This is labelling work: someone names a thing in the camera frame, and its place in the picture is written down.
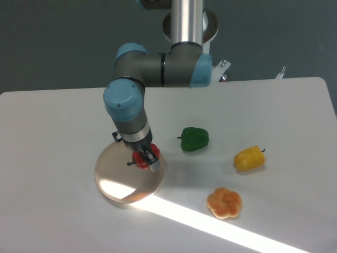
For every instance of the red toy pepper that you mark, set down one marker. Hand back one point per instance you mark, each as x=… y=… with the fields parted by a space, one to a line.
x=139 y=161

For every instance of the knotted toy bread roll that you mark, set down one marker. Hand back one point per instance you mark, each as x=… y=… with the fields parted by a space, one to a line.
x=224 y=203

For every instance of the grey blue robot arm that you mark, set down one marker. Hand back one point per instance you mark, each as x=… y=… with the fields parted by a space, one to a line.
x=185 y=65

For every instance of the green toy pepper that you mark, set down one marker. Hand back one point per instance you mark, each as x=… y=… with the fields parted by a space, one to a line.
x=193 y=139

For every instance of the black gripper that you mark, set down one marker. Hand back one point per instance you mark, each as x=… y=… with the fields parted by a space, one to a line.
x=140 y=142

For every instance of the round beige plate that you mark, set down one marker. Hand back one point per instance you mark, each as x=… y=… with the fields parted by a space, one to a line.
x=122 y=183

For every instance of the yellow toy pepper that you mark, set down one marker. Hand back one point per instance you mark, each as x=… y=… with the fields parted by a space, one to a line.
x=250 y=158

